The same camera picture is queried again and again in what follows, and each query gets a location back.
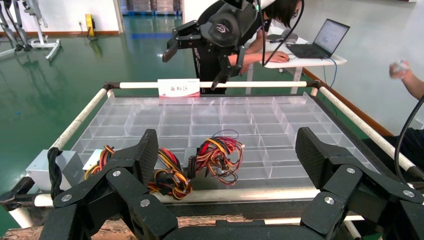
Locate seated person bare forearm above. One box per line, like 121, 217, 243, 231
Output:
402, 70, 424, 100

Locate grey power supply black cable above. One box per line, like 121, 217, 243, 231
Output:
25, 147, 85, 201

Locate standing person in black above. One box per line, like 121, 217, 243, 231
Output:
193, 0, 304, 95

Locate blue pallet stack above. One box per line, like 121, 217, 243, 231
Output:
119, 0, 183, 17

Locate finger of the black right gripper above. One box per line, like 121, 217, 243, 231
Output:
210, 45, 248, 91
162, 20, 200, 63

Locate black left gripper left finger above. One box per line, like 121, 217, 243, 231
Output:
39, 128, 180, 240

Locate clear acrylic divider tray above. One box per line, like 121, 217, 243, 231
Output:
70, 92, 380, 191

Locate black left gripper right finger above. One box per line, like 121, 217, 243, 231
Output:
294, 126, 424, 240

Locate white desk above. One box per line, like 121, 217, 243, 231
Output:
245, 33, 348, 95

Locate black laptop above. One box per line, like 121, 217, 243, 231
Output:
285, 18, 351, 60

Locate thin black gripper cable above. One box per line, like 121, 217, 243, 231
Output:
256, 0, 306, 67

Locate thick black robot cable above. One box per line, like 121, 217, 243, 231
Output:
394, 96, 424, 186

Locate white metal stand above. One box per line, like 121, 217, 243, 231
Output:
22, 0, 62, 62

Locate blue cable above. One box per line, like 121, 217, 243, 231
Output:
322, 57, 338, 88

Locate standing person mouse hand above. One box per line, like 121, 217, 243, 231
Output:
268, 51, 291, 64

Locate brown cardboard divider box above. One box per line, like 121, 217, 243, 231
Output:
3, 214, 256, 240

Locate seated person dark clothes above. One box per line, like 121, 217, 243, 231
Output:
362, 127, 424, 174

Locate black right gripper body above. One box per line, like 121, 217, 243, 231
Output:
198, 0, 259, 51

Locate white red label sign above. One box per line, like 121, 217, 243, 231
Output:
157, 78, 201, 99

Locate white round controller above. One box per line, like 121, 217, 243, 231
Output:
392, 60, 409, 72

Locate grey metal stand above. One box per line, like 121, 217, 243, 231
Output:
0, 0, 33, 60

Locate power supply with coloured wires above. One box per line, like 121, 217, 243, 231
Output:
147, 147, 193, 201
183, 129, 245, 186
82, 144, 116, 180

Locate seated person hand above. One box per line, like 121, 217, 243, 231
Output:
389, 60, 413, 80

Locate yellow wall device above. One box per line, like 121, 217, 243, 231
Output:
85, 13, 99, 41

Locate standing person bare forearm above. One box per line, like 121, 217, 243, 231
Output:
228, 49, 274, 66

